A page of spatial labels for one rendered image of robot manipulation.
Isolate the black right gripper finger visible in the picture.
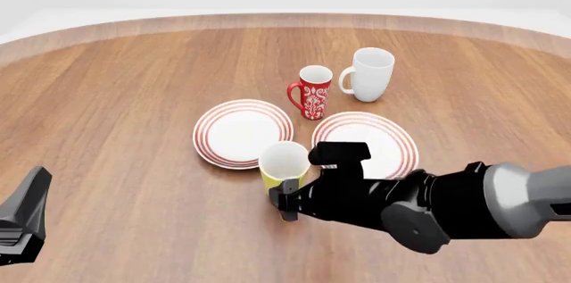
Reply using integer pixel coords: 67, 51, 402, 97
279, 178, 300, 195
277, 208, 299, 223

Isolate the plain white mug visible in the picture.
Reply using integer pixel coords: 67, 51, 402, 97
338, 46, 396, 104

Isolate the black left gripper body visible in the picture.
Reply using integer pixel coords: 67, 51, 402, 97
0, 219, 46, 266

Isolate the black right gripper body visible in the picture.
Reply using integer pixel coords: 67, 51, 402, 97
269, 186, 301, 213

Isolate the yellow and white mug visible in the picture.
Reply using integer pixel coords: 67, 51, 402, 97
258, 140, 311, 197

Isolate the red patterned mug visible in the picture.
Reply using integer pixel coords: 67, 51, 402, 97
286, 64, 334, 121

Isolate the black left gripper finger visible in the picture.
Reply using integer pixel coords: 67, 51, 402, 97
0, 165, 53, 241

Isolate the white plate with red rings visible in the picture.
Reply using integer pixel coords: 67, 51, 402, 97
310, 111, 420, 181
192, 98, 294, 171

